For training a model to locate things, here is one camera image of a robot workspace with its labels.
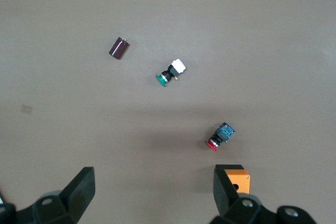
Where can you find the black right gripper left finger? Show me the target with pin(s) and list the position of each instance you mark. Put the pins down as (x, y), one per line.
(76, 195)

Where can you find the red mushroom push button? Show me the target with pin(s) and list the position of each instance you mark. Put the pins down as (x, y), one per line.
(223, 133)

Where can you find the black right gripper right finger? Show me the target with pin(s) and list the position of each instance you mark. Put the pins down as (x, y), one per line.
(228, 205)

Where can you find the brown tape patch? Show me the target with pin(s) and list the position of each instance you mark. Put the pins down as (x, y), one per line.
(27, 109)

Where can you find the green mushroom push button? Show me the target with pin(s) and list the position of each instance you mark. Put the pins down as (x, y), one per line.
(169, 73)

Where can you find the dark red cylindrical capacitor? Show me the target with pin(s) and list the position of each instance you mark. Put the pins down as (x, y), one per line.
(118, 48)

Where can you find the orange button enclosure box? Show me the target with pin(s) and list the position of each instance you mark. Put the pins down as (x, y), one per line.
(239, 179)

